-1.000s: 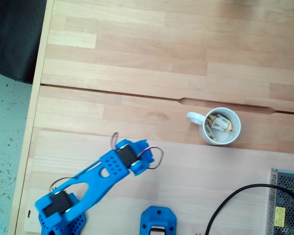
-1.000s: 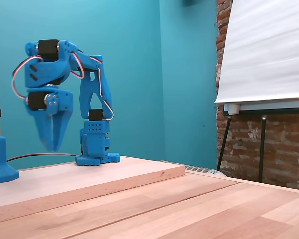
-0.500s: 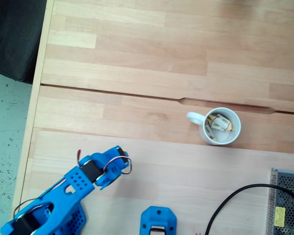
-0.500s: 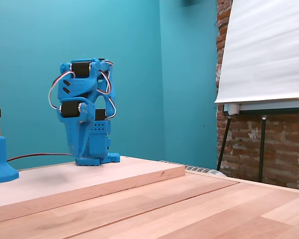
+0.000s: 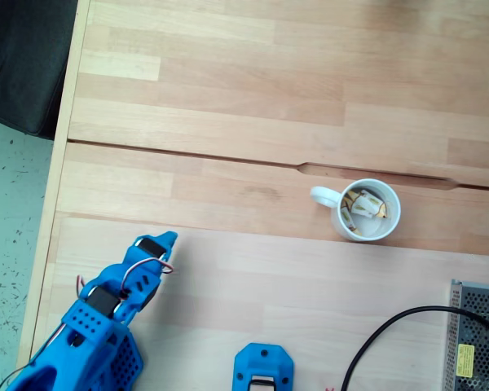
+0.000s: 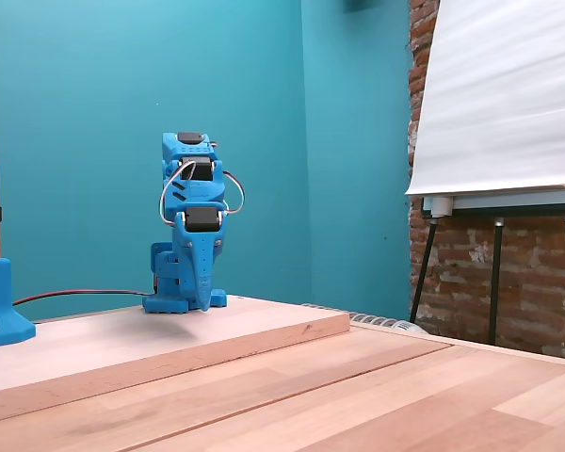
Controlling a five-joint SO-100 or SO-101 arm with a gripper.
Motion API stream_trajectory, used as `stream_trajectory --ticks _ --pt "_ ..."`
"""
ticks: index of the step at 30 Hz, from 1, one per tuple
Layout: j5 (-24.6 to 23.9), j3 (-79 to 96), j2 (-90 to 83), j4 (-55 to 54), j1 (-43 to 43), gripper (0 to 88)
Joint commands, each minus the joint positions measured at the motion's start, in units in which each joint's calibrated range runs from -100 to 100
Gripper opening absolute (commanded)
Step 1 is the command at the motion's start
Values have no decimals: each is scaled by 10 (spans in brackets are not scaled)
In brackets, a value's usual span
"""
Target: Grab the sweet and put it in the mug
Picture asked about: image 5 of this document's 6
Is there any white ceramic mug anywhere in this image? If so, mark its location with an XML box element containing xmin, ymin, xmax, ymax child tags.
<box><xmin>309</xmin><ymin>178</ymin><xmax>402</xmax><ymax>243</ymax></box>

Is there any pale wooden base board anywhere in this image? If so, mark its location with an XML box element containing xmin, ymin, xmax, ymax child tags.
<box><xmin>38</xmin><ymin>212</ymin><xmax>489</xmax><ymax>391</ymax></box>

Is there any black fabric cushion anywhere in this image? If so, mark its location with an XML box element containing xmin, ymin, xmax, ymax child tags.
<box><xmin>0</xmin><ymin>0</ymin><xmax>79</xmax><ymax>142</ymax></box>

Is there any yellow warning label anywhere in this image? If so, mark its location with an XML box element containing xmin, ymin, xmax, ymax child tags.
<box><xmin>456</xmin><ymin>344</ymin><xmax>475</xmax><ymax>379</ymax></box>

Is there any perforated metal power supply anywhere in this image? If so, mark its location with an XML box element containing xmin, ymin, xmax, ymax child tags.
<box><xmin>443</xmin><ymin>279</ymin><xmax>489</xmax><ymax>391</ymax></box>

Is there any blue printed post bracket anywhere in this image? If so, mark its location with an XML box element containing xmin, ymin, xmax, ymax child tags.
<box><xmin>232</xmin><ymin>342</ymin><xmax>295</xmax><ymax>391</ymax></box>

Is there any thick black cable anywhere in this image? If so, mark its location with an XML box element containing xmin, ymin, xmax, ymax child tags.
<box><xmin>340</xmin><ymin>305</ymin><xmax>489</xmax><ymax>391</ymax></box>

